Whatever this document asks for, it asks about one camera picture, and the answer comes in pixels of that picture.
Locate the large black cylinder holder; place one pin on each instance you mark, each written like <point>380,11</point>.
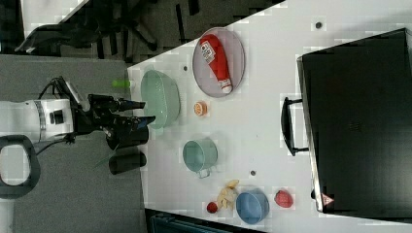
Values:
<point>128,139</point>

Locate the black office chair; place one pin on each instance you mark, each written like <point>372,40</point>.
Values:
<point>95,20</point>

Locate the green oval colander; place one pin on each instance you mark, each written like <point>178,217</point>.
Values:
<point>161,95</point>

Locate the green mug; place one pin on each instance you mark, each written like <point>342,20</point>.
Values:
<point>200,156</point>

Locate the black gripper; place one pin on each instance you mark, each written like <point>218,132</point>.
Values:
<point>103,114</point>

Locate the red ketchup bottle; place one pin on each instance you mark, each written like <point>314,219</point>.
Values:
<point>213,53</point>

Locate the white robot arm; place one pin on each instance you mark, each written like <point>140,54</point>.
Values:
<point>50,121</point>

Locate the small black cylinder holder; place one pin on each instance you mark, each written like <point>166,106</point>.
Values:
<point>123,163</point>

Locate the red strawberry toy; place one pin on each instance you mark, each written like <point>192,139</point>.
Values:
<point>283,199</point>

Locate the small red apple toy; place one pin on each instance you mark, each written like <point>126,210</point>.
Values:
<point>212,208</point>

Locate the grey round plate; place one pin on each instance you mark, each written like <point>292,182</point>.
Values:
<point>234,51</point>

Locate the blue cup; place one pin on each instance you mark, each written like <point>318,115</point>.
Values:
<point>252,206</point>

